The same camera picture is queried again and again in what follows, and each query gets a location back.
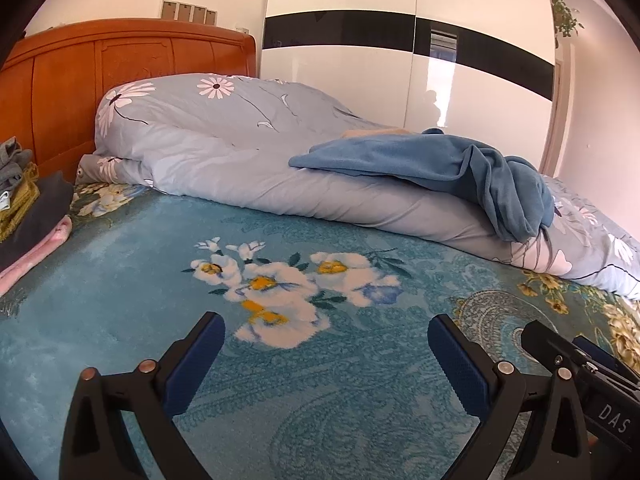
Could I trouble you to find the beige cloth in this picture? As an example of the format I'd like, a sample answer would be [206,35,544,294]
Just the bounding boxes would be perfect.
[341,127,426,139]

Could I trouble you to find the hanging green plant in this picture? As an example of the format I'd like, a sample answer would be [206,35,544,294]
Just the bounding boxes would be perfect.
[550,0,585,51]

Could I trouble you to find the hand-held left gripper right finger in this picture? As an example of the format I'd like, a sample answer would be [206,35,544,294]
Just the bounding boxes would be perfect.
[427,313,608,480]

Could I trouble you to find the grey floral pillow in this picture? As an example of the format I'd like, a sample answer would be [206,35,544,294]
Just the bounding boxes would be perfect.
[75,154,132,186]

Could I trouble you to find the teal floral bed blanket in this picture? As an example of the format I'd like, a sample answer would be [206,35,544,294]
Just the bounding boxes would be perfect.
[0,180,640,480]

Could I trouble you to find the white wardrobe with black stripe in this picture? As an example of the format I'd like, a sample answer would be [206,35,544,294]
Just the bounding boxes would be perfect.
[257,0,558,168]

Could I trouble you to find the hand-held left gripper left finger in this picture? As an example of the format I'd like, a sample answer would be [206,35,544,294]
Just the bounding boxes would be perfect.
[59,311,227,480]

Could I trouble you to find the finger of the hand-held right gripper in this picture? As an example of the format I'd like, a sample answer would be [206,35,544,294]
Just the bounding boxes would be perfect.
[521,320,585,377]
[572,336,640,391]

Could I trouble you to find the dark grey folded cloth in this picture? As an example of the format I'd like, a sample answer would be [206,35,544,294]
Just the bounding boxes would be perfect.
[0,170,76,273]

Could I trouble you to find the wooden door frame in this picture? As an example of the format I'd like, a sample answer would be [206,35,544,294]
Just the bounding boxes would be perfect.
[537,42,576,176]

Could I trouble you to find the wooden headboard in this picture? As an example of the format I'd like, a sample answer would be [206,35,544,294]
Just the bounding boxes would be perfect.
[0,18,258,186]

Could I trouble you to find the grey-blue floral duvet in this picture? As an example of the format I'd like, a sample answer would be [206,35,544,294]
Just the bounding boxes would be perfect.
[75,74,640,301]

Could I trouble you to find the blue fleece pants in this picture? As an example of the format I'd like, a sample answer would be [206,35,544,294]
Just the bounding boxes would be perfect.
[289,127,481,196]

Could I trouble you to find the yellow-green knit cloth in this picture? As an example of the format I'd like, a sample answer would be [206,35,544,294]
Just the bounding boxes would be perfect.
[0,162,41,243]

